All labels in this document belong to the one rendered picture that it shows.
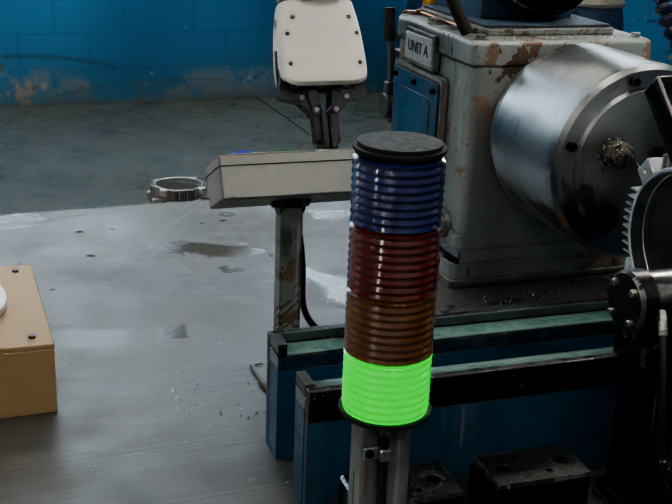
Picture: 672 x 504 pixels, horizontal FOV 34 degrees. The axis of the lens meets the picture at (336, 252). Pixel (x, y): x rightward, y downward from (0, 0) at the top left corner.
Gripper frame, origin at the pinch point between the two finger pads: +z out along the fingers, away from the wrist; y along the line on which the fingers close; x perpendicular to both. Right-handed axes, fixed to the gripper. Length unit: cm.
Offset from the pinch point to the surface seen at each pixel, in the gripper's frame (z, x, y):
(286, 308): 19.4, 4.3, -5.5
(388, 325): 23, -53, -15
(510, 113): -3.4, 9.1, 28.7
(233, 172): 4.5, -3.5, -12.1
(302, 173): 5.0, -3.5, -4.4
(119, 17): -171, 505, 52
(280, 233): 11.0, 0.6, -6.4
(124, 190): -49, 360, 26
